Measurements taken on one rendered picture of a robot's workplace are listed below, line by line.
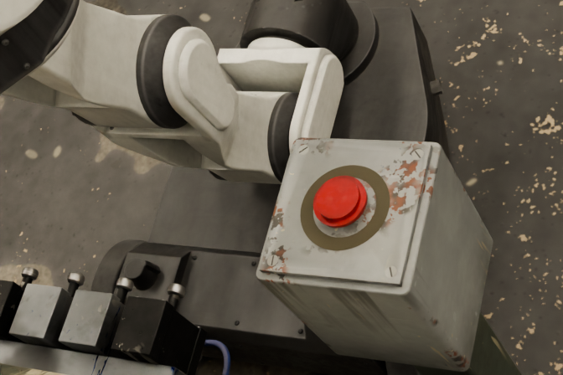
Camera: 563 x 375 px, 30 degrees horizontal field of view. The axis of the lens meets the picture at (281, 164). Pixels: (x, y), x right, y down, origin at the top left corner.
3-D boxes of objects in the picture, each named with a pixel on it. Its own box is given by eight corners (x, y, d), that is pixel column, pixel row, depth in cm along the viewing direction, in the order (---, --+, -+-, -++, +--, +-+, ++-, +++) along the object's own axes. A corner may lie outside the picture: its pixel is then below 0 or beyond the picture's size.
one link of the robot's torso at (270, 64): (248, 79, 181) (214, 35, 171) (354, 79, 172) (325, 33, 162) (214, 184, 173) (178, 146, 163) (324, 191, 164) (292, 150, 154)
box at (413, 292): (497, 242, 89) (440, 137, 75) (472, 377, 84) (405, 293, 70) (367, 231, 95) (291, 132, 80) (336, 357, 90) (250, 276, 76)
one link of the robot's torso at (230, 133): (235, 104, 178) (57, 5, 136) (342, 106, 169) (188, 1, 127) (220, 194, 175) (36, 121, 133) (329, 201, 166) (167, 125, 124)
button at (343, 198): (379, 187, 76) (369, 174, 74) (367, 238, 74) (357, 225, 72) (328, 184, 77) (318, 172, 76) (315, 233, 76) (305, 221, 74)
